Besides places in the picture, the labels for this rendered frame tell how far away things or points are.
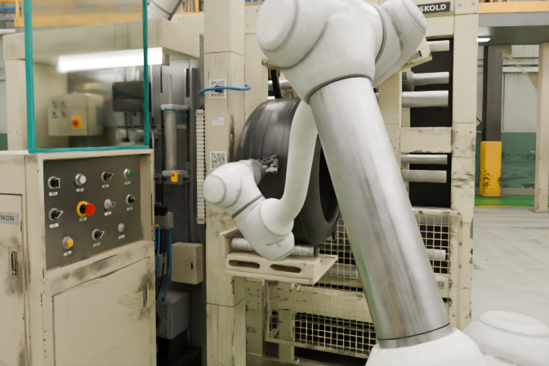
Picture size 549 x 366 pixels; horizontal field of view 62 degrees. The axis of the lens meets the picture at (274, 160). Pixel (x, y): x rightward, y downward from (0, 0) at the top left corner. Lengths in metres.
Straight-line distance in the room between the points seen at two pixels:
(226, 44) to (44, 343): 1.21
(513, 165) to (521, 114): 1.15
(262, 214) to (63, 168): 0.73
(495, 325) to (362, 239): 0.26
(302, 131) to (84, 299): 0.98
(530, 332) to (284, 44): 0.55
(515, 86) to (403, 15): 10.90
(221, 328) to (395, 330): 1.44
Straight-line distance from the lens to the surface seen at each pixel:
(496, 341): 0.79
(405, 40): 0.84
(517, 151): 11.61
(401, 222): 0.65
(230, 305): 1.98
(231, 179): 1.16
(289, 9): 0.69
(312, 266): 1.69
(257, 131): 1.63
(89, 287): 1.68
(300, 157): 1.03
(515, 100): 11.69
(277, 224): 1.15
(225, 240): 1.78
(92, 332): 1.74
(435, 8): 2.30
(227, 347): 2.05
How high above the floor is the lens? 1.32
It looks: 3 degrees down
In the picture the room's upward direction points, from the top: straight up
